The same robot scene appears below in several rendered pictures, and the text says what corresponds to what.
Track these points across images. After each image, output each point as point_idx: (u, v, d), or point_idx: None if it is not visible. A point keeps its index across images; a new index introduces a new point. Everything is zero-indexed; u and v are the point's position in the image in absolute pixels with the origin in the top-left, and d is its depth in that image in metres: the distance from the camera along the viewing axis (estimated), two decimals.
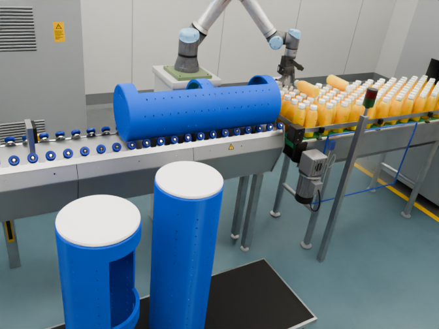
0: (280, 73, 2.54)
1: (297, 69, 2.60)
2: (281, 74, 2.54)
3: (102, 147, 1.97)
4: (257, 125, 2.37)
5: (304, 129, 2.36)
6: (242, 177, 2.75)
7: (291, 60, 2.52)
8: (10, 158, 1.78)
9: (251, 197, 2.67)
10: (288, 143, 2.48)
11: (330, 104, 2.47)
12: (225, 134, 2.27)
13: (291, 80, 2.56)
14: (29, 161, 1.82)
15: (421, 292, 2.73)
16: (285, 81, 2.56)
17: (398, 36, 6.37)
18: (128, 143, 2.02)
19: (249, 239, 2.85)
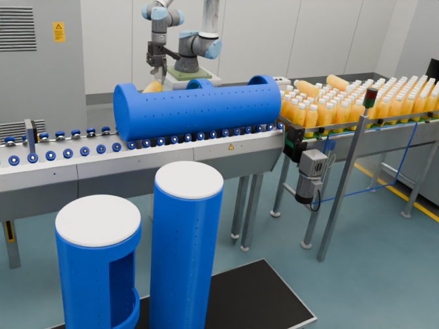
0: (148, 63, 2.04)
1: (173, 59, 2.09)
2: (150, 65, 2.03)
3: (102, 147, 1.97)
4: (257, 125, 2.37)
5: (304, 129, 2.36)
6: (242, 177, 2.75)
7: (160, 47, 2.01)
8: (10, 158, 1.78)
9: (251, 197, 2.67)
10: (288, 143, 2.48)
11: (330, 104, 2.47)
12: (225, 134, 2.27)
13: (163, 72, 2.06)
14: (29, 161, 1.82)
15: (421, 292, 2.73)
16: (156, 74, 2.05)
17: (398, 36, 6.37)
18: (128, 143, 2.02)
19: (249, 239, 2.85)
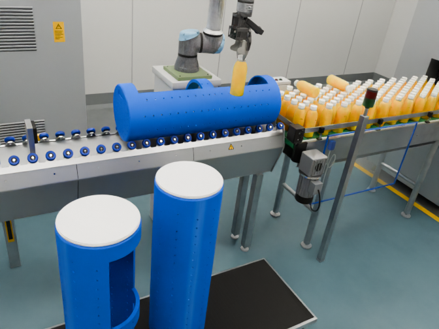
0: (232, 36, 1.89)
1: (255, 32, 1.95)
2: (234, 38, 1.89)
3: (102, 147, 1.97)
4: (257, 125, 2.37)
5: (304, 129, 2.36)
6: (242, 177, 2.75)
7: (245, 19, 1.88)
8: (10, 158, 1.78)
9: (251, 197, 2.67)
10: (288, 143, 2.48)
11: (330, 104, 2.47)
12: (225, 134, 2.27)
13: (247, 47, 1.92)
14: (29, 161, 1.82)
15: (421, 292, 2.73)
16: (239, 48, 1.91)
17: (398, 36, 6.37)
18: (128, 143, 2.02)
19: (249, 239, 2.85)
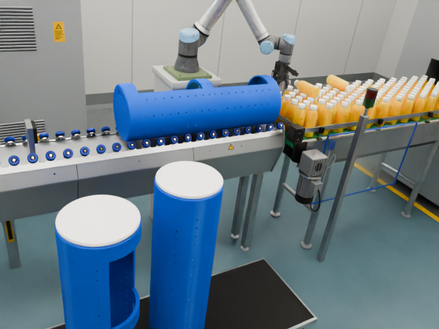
0: (274, 79, 2.50)
1: (292, 75, 2.55)
2: (276, 80, 2.50)
3: (102, 147, 1.97)
4: (257, 125, 2.37)
5: (304, 129, 2.36)
6: (242, 177, 2.75)
7: (285, 66, 2.48)
8: (10, 158, 1.78)
9: (251, 197, 2.67)
10: (288, 143, 2.48)
11: (330, 104, 2.47)
12: (225, 134, 2.27)
13: (285, 86, 2.52)
14: (29, 161, 1.82)
15: (421, 292, 2.73)
16: (279, 87, 2.52)
17: (398, 36, 6.37)
18: (128, 143, 2.02)
19: (249, 239, 2.85)
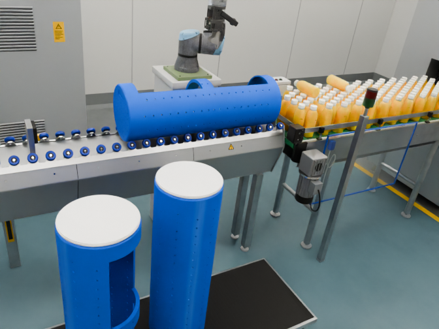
0: (207, 28, 2.03)
1: (230, 24, 2.08)
2: (209, 29, 2.03)
3: (102, 147, 1.97)
4: (257, 125, 2.37)
5: (304, 129, 2.36)
6: (242, 177, 2.75)
7: (219, 11, 2.01)
8: (10, 158, 1.78)
9: (251, 197, 2.67)
10: (288, 143, 2.48)
11: (330, 104, 2.47)
12: (225, 134, 2.27)
13: (221, 38, 2.06)
14: (29, 161, 1.82)
15: (421, 292, 2.73)
16: (213, 39, 2.06)
17: (398, 36, 6.37)
18: (128, 143, 2.02)
19: (249, 239, 2.85)
